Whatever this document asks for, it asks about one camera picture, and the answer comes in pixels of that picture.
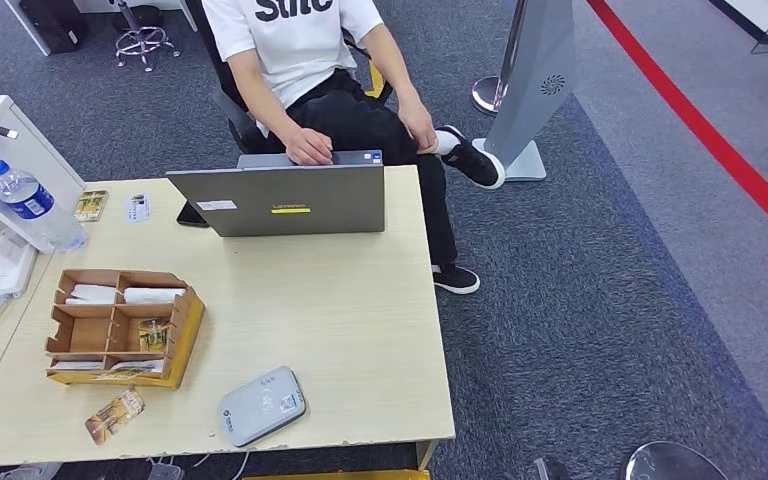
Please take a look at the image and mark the white power strip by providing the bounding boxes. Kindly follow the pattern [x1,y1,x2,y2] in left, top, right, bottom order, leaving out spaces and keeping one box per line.
[0,233,39,299]

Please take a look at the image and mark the person's left hand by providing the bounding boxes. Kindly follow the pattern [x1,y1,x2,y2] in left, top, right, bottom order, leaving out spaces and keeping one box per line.
[398,92,438,155]

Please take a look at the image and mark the black computer case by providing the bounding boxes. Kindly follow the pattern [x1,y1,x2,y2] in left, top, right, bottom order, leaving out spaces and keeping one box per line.
[18,0,89,56]

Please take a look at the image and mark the black office chair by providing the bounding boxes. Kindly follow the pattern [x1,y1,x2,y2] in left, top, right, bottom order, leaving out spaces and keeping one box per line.
[185,0,395,155]

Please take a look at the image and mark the cardboard divider box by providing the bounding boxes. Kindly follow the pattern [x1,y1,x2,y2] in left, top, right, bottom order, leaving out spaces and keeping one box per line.
[44,268,206,391]

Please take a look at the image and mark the chrome stool base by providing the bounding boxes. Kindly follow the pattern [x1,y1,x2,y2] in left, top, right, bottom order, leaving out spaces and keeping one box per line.
[108,0,181,73]

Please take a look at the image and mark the white cables under desk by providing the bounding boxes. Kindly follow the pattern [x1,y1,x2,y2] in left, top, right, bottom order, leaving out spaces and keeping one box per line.
[145,451,253,480]

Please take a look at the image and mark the black smartphone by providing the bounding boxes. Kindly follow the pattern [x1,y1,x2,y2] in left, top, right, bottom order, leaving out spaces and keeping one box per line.
[175,201,210,229]

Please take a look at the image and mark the person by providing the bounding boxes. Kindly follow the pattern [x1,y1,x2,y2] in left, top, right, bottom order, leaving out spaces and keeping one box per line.
[185,0,507,296]

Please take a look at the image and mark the plastic water bottle blue label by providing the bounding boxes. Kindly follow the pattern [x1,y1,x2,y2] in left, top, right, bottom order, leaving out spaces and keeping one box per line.
[0,158,88,253]

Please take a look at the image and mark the yellow box under desk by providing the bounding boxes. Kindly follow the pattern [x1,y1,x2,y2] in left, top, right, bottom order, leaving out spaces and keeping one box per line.
[244,468,432,480]

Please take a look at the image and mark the white card reader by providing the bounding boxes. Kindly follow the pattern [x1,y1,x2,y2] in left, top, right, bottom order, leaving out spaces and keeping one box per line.
[216,365,308,449]

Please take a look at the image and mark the grey laptop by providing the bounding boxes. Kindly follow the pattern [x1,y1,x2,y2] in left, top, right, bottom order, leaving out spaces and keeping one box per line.
[164,149,387,238]

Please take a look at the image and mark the person's right hand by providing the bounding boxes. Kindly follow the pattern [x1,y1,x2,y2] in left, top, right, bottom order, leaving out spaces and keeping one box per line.
[284,125,334,167]

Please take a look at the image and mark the grey kiosk stand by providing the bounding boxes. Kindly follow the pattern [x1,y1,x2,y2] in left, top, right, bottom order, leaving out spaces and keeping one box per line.
[471,0,577,183]

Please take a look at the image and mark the chrome stanchion post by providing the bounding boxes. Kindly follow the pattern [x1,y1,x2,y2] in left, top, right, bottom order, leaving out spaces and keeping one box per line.
[471,0,528,116]

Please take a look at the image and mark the gold room key card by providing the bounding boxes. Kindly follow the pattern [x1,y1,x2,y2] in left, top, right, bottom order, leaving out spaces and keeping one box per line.
[83,388,147,446]
[73,190,110,223]
[136,317,172,354]

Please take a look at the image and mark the white counter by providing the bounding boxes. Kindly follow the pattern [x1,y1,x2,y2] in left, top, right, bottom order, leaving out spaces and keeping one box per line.
[708,0,768,54]

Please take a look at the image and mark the white ID card with photo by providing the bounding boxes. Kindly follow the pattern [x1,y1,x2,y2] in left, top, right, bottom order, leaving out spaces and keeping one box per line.
[123,193,153,225]

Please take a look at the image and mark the chrome stanchion base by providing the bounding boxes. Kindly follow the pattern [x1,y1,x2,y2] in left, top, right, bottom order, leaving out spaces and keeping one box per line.
[625,440,730,480]

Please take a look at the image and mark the white cabinet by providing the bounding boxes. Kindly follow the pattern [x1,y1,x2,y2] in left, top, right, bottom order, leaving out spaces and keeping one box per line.
[0,95,86,256]

